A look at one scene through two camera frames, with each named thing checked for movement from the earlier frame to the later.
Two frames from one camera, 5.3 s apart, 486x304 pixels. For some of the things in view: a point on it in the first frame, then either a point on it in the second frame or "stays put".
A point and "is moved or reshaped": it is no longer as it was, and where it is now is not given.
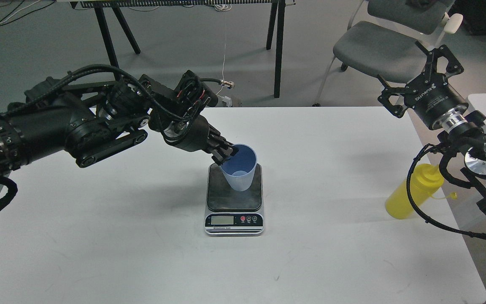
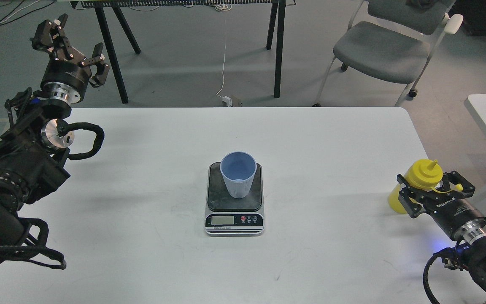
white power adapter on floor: [227, 99] stays put
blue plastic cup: [239, 170] is moved or reshaped
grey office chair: [392, 42] stays put
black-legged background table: [278, 17] stays put
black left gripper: [194, 134] -> [63, 80]
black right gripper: [432, 99] -> [451, 210]
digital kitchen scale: [231, 213] stays put
